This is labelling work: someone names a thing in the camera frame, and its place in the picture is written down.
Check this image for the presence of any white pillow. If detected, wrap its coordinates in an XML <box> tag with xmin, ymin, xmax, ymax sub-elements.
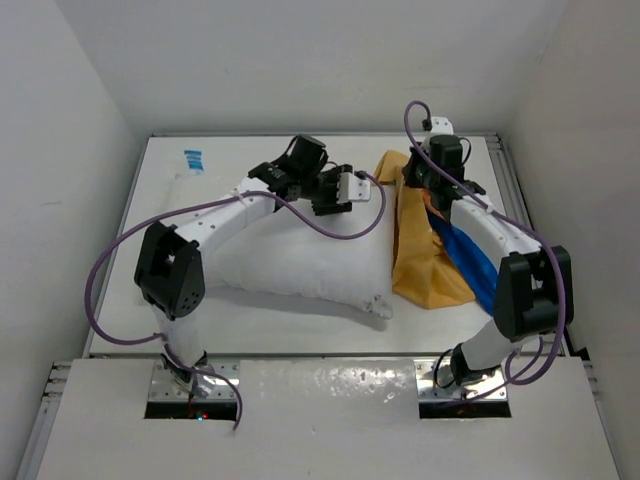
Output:
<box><xmin>204</xmin><ymin>183</ymin><xmax>394</xmax><ymax>319</ymax></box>

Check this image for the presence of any yellow blue printed pillowcase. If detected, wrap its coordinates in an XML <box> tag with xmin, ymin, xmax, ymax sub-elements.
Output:
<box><xmin>374</xmin><ymin>150</ymin><xmax>498</xmax><ymax>315</ymax></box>

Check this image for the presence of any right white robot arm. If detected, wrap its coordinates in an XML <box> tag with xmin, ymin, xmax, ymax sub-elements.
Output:
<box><xmin>403</xmin><ymin>134</ymin><xmax>573</xmax><ymax>387</ymax></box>

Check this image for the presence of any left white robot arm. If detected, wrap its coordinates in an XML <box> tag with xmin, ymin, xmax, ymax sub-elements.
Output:
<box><xmin>134</xmin><ymin>135</ymin><xmax>370</xmax><ymax>398</ymax></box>

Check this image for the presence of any blue white pillow tag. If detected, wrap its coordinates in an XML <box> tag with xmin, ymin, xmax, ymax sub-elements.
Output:
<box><xmin>183</xmin><ymin>149</ymin><xmax>204</xmax><ymax>175</ymax></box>

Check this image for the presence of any white front cover board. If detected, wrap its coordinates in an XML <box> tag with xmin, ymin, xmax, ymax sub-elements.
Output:
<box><xmin>38</xmin><ymin>359</ymin><xmax>617</xmax><ymax>479</ymax></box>

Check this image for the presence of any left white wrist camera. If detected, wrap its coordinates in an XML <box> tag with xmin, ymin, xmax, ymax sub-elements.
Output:
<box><xmin>336</xmin><ymin>172</ymin><xmax>371</xmax><ymax>204</ymax></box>

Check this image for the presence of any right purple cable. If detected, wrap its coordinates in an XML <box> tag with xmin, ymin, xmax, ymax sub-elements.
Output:
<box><xmin>403</xmin><ymin>101</ymin><xmax>568</xmax><ymax>401</ymax></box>

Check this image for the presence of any purple cable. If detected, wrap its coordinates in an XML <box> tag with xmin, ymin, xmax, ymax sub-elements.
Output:
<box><xmin>84</xmin><ymin>171</ymin><xmax>388</xmax><ymax>434</ymax></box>
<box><xmin>403</xmin><ymin>101</ymin><xmax>568</xmax><ymax>401</ymax></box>

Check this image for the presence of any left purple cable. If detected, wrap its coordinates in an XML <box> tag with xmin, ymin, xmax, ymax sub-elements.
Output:
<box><xmin>84</xmin><ymin>171</ymin><xmax>388</xmax><ymax>434</ymax></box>

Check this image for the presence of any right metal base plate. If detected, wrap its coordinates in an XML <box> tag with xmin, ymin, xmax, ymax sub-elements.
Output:
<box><xmin>414</xmin><ymin>357</ymin><xmax>508</xmax><ymax>403</ymax></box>

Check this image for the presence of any metal base plate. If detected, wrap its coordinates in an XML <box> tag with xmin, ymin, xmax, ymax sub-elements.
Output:
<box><xmin>147</xmin><ymin>360</ymin><xmax>240</xmax><ymax>404</ymax></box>
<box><xmin>414</xmin><ymin>357</ymin><xmax>508</xmax><ymax>403</ymax></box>

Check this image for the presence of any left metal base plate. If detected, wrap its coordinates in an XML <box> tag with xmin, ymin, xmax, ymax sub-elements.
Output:
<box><xmin>147</xmin><ymin>360</ymin><xmax>240</xmax><ymax>404</ymax></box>

